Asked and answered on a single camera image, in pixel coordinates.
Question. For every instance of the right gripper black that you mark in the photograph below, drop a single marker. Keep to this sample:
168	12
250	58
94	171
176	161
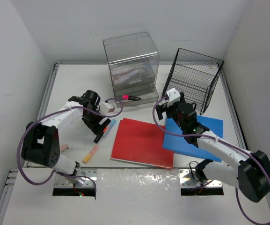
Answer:
161	109

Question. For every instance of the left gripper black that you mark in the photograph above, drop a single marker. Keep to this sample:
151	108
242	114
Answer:
92	126

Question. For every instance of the blue highlighter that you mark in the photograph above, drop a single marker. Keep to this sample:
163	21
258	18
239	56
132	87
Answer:
109	127

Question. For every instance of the yellow highlighter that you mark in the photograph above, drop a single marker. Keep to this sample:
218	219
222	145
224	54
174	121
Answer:
90	154

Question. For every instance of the pink highlighter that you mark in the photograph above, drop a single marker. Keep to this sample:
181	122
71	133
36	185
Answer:
131	98

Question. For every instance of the clear plastic drawer unit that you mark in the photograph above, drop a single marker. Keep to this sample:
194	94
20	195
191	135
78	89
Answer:
133	62

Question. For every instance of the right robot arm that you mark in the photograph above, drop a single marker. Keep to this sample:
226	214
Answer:
245	170

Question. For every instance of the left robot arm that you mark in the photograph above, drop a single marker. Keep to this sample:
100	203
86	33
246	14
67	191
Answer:
41	144

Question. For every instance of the blue folder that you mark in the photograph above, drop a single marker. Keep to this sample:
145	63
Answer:
180	146

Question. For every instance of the red folder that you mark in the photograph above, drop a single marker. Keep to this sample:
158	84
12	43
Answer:
141	143

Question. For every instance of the pink eraser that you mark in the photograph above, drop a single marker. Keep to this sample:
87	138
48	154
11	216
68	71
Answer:
64	147

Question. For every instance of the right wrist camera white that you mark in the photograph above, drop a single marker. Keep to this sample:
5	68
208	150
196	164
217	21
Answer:
173	96

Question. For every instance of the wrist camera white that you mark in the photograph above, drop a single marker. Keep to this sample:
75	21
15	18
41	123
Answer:
106	108
173	96

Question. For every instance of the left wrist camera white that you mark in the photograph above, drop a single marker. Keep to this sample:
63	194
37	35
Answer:
106	108

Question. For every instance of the black wire mesh rack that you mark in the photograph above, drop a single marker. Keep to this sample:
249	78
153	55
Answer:
196	75

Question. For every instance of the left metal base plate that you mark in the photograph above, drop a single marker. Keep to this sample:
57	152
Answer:
85	179

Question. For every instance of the metal base plate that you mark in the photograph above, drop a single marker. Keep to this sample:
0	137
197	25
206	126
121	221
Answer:
187	181
85	179

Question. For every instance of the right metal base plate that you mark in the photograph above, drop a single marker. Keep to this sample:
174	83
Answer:
187	181

